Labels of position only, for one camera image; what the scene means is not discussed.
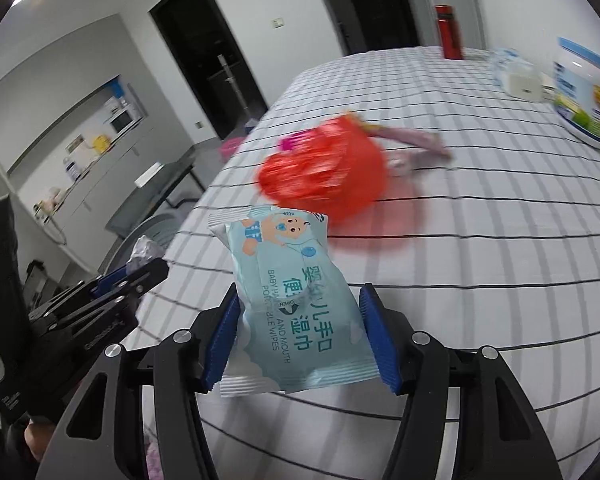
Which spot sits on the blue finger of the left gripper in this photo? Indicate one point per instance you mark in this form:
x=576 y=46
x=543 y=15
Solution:
x=107 y=282

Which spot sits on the red water bottle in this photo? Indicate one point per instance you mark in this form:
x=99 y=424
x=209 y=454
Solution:
x=449 y=33

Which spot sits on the pink yellow toy racket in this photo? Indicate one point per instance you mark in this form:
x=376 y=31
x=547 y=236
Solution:
x=293 y=140

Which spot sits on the small white round lid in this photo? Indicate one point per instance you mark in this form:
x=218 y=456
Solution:
x=401 y=165

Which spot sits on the pink snack wrapper tube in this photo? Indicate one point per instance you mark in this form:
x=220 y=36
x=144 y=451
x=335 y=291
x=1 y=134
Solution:
x=428 y=141

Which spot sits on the white microwave oven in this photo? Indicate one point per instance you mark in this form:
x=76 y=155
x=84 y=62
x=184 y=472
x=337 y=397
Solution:
x=124 y=119

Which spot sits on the yellow kettle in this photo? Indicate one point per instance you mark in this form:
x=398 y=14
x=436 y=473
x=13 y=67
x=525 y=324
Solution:
x=101 y=144

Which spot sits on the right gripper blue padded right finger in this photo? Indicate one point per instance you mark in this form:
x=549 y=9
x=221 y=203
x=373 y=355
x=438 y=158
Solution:
x=390 y=337

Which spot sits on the white tissue box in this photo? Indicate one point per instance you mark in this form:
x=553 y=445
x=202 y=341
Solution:
x=520 y=79

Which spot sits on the pink plastic stool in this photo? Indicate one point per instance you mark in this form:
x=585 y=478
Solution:
x=229 y=147

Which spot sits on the dark low bench table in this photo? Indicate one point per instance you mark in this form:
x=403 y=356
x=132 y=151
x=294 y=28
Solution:
x=143 y=202

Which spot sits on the white paper ball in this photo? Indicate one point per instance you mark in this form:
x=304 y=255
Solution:
x=144 y=250

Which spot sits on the person's left hand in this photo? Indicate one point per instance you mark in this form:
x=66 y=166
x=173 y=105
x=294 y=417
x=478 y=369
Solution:
x=37 y=436

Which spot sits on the blue white tissue pack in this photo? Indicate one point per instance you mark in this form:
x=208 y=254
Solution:
x=499 y=58

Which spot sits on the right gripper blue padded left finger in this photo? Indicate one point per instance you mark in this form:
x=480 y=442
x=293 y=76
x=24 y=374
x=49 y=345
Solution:
x=215 y=331

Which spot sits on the red plastic bag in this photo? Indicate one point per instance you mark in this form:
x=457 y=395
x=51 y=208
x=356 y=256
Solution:
x=338 y=171

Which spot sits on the light blue wet wipes pack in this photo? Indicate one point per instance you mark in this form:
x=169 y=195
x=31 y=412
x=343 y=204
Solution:
x=299 y=327

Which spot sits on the grey kitchen counter cabinet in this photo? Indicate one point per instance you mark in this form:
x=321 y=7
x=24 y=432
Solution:
x=75 y=214

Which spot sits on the checkered white tablecloth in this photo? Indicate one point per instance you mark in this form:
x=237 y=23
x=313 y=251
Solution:
x=500 y=246

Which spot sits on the white milk powder jar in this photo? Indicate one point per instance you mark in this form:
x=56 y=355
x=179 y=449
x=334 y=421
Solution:
x=577 y=90

